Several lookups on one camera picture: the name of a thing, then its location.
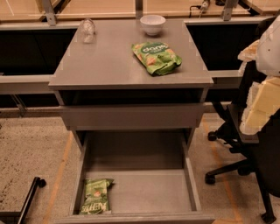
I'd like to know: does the green snack bag on counter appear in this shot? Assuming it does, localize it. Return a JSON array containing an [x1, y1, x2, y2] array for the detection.
[[131, 42, 182, 76]]

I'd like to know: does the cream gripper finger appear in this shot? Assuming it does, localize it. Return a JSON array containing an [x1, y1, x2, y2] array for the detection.
[[237, 40, 259, 74], [240, 76, 280, 135]]

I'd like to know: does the open grey middle drawer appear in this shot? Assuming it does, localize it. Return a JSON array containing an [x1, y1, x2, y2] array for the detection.
[[54, 130, 214, 224]]

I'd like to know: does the black power cable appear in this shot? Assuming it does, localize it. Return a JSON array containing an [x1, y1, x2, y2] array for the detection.
[[188, 0, 226, 18]]

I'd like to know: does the white ceramic bowl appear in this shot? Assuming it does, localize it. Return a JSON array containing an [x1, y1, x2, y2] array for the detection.
[[140, 15, 166, 36]]

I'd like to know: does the grey drawer cabinet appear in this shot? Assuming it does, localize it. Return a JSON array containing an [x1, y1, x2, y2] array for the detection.
[[47, 18, 214, 224]]

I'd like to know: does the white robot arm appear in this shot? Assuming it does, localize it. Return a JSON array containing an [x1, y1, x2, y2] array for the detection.
[[238, 16, 280, 135]]

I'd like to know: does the closed grey top drawer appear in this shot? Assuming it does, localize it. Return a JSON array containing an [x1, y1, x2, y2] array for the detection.
[[60, 103, 204, 130]]

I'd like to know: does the black office chair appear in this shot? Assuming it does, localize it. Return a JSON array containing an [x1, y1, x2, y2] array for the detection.
[[204, 16, 280, 224]]

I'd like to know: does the black metal stand leg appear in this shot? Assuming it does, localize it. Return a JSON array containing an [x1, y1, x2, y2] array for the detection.
[[0, 177, 46, 224]]

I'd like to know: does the green jalapeno chip bag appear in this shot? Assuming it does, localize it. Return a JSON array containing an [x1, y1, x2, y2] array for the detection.
[[80, 178, 114, 214]]

